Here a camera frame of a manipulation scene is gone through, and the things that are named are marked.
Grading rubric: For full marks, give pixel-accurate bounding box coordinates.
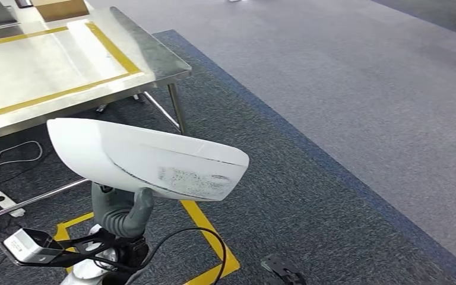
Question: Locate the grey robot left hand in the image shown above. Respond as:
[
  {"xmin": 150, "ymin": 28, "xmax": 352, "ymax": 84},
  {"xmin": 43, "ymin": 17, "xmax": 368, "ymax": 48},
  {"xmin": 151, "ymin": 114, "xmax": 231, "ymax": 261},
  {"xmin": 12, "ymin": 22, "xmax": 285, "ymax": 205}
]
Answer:
[{"xmin": 91, "ymin": 182, "xmax": 155, "ymax": 239}]

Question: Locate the white car mirror cover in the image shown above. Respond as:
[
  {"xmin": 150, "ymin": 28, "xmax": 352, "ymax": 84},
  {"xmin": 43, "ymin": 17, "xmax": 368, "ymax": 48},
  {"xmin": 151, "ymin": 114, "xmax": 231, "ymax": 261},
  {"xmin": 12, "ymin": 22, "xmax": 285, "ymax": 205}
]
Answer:
[{"xmin": 47, "ymin": 118, "xmax": 251, "ymax": 202}]

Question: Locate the stainless steel workbench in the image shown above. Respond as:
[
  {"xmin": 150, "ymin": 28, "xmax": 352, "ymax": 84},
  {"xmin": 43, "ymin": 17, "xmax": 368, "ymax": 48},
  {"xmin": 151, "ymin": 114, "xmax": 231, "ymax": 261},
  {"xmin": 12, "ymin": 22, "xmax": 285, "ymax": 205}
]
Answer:
[{"xmin": 0, "ymin": 5, "xmax": 192, "ymax": 226}]

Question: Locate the white power strip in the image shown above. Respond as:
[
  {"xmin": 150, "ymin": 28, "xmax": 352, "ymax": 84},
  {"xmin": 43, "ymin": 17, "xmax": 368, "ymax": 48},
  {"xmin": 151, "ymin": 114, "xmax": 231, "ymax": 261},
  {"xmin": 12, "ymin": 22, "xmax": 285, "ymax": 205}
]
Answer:
[{"xmin": 0, "ymin": 191, "xmax": 26, "ymax": 219}]

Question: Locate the black robot right foot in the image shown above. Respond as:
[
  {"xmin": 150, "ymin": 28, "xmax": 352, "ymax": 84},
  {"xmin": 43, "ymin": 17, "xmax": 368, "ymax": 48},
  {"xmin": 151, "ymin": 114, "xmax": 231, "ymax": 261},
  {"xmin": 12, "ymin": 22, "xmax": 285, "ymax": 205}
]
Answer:
[{"xmin": 261, "ymin": 254, "xmax": 308, "ymax": 285}]

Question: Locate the brown cardboard box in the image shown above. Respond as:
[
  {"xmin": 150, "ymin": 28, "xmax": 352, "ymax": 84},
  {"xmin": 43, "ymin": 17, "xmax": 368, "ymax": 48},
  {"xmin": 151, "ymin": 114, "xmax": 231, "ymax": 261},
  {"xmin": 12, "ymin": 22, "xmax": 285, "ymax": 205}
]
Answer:
[{"xmin": 31, "ymin": 0, "xmax": 90, "ymax": 23}]

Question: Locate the white office desk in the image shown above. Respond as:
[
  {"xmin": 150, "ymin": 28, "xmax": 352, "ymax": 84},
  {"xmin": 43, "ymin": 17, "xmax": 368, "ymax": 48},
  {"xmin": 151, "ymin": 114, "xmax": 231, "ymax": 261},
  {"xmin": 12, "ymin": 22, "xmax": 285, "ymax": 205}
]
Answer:
[{"xmin": 0, "ymin": 0, "xmax": 95, "ymax": 34}]

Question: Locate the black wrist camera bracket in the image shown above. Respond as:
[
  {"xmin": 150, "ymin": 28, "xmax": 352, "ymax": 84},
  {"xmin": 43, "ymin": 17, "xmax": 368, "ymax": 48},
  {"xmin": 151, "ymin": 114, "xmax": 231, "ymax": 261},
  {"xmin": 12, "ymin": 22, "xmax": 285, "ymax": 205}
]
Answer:
[{"xmin": 39, "ymin": 228, "xmax": 134, "ymax": 273}]

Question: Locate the white power cable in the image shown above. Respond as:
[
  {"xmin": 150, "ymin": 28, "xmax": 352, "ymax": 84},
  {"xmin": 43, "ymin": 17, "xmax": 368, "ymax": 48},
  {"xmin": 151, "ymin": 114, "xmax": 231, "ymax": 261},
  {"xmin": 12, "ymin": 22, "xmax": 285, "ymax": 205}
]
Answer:
[{"xmin": 0, "ymin": 140, "xmax": 43, "ymax": 194}]

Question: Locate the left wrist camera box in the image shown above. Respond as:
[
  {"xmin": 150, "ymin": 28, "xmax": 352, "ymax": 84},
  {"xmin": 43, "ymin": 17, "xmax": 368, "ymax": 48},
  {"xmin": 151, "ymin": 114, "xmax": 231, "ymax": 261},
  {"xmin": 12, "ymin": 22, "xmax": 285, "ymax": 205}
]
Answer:
[{"xmin": 0, "ymin": 228, "xmax": 64, "ymax": 265}]

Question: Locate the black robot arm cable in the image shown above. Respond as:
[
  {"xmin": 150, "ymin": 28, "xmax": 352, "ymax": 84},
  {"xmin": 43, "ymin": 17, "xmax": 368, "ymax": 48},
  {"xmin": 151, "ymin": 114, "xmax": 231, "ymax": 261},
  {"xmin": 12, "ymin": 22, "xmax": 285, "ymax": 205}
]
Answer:
[{"xmin": 125, "ymin": 227, "xmax": 227, "ymax": 285}]

